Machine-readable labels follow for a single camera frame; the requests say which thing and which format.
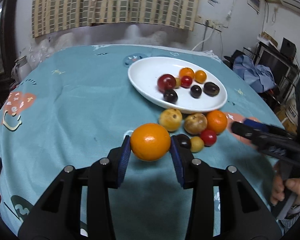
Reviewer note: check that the white wall socket strip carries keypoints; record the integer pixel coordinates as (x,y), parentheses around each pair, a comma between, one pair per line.
(213,24)

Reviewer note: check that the olive green small fruit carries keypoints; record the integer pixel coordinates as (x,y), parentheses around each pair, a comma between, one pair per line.
(177,83)

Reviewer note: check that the dark purple plum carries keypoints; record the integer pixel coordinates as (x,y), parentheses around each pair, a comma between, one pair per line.
(196,91)

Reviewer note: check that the checkered beige curtain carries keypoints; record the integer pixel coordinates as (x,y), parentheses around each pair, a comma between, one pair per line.
(49,16)

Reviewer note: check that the blue cloth pile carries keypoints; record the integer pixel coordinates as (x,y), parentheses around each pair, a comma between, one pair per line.
(258,77)

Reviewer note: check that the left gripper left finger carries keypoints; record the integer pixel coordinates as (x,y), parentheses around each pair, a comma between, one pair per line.
(106,173)

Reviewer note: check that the yellow round fruit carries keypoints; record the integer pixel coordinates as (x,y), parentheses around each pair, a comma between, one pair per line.
(171,119)

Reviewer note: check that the yellow speckled passion fruit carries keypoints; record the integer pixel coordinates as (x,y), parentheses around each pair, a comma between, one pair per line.
(195,123)

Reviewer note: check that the white oval plate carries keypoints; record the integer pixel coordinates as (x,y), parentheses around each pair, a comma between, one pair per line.
(143,75)

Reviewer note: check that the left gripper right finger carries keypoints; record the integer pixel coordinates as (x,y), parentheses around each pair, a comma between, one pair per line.
(193,173)

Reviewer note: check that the small yellow-green fruit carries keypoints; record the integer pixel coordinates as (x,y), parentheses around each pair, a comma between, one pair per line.
(197,144)

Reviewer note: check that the medium orange tangerine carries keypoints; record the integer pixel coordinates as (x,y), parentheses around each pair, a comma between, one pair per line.
(216,121)

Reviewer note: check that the person's right hand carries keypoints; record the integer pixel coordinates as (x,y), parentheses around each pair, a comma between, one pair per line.
(277,193)

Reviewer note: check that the large orange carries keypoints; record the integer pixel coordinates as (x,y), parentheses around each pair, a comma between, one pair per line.
(150,142)

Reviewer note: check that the small glossy orange fruit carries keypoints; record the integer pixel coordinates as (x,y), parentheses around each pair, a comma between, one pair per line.
(200,76)

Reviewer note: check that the dark purple passion fruit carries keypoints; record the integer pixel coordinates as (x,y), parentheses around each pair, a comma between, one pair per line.
(211,89)

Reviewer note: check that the small orange tangerine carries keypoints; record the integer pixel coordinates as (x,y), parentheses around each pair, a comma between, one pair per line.
(186,72)

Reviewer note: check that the red cherry tomato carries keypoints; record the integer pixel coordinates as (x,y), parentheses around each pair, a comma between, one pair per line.
(209,137)
(186,81)

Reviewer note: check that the large red plum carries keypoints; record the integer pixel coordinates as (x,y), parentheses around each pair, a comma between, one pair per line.
(166,82)

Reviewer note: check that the teal patterned tablecloth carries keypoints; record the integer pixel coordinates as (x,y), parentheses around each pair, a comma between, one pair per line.
(79,104)

